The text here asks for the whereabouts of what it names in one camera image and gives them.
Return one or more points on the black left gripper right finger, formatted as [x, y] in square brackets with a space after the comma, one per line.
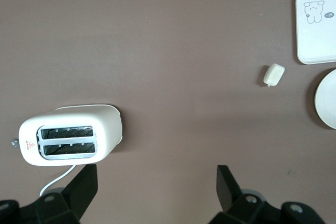
[231, 192]

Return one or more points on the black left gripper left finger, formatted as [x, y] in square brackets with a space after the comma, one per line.
[78, 192]

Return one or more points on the white round plate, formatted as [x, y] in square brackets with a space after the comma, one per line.
[326, 99]

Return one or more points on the white tray with bear print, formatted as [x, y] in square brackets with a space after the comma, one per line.
[316, 24]

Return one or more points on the white two-slot toaster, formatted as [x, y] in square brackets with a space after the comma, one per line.
[71, 136]

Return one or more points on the small white plug piece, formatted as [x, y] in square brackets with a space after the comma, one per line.
[273, 74]

